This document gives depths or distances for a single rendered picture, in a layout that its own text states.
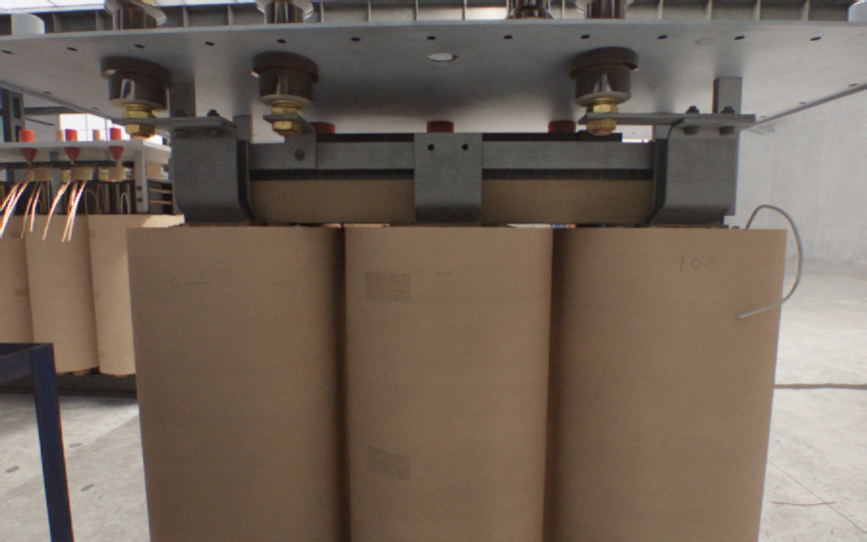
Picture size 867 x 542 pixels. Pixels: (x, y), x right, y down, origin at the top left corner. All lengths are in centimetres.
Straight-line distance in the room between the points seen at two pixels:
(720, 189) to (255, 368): 89
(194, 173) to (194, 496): 61
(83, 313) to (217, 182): 254
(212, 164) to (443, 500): 74
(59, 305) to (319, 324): 260
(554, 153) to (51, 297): 303
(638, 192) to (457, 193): 37
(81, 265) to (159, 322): 242
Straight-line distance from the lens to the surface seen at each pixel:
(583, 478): 97
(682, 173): 88
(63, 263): 333
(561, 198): 90
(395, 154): 85
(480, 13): 952
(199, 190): 91
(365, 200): 89
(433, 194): 78
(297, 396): 89
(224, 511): 101
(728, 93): 102
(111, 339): 316
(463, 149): 79
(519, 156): 85
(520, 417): 85
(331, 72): 89
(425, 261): 75
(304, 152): 88
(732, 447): 98
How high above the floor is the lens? 107
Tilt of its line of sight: 6 degrees down
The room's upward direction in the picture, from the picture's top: straight up
